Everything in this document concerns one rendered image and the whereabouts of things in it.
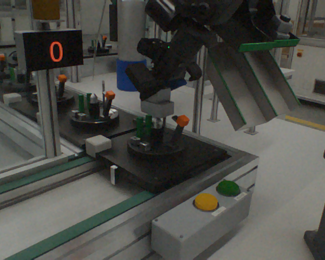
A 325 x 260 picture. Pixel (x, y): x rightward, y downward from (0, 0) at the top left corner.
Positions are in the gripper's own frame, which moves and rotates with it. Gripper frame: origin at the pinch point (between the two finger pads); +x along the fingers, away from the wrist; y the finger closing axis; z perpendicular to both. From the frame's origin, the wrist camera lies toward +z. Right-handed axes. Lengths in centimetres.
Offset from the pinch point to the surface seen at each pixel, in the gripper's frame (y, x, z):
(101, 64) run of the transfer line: -67, 87, 79
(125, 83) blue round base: -53, 64, 46
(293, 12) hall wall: -864, 223, 279
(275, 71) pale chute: -49.0, -1.2, -4.5
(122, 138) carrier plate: 2.4, 17.2, -1.8
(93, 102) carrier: 0.4, 21.7, 13.4
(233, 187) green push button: 1.6, -3.0, -27.4
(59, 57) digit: 18.1, -0.7, 11.2
